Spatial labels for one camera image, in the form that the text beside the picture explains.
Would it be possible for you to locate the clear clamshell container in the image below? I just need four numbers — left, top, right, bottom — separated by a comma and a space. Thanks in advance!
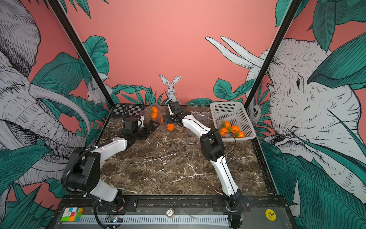
141, 103, 166, 123
159, 118, 176, 133

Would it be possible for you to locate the orange with leaf centre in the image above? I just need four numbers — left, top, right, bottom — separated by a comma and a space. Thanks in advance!
231, 126, 240, 134

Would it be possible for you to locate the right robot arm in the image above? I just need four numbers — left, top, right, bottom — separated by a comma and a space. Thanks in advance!
163, 112, 243, 212

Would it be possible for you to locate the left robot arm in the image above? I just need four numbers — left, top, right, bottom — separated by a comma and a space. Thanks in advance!
61, 117, 160, 208

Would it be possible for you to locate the black white checkerboard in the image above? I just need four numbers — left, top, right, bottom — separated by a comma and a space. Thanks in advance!
112, 103, 144, 117

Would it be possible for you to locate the colourful rubik cube front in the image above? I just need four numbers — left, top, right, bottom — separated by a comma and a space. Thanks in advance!
61, 207, 84, 222

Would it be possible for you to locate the yellow round sticker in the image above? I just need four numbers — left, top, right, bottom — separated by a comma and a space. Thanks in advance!
266, 209, 276, 221

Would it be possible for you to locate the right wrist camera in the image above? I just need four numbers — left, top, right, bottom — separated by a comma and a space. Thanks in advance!
168, 101, 183, 115

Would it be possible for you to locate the left black frame post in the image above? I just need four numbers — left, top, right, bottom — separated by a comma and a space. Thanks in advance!
47, 0, 115, 108

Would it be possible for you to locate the black frame post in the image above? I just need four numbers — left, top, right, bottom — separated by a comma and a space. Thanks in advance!
244, 0, 302, 109
47, 0, 115, 108

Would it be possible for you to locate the white slotted cable duct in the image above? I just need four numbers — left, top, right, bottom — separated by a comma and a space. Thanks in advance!
61, 214, 229, 226

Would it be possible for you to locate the black front rail frame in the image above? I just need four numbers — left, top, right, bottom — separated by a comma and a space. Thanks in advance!
48, 195, 297, 229

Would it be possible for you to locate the right black frame post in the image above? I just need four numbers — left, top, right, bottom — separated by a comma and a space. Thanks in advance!
244, 0, 302, 109

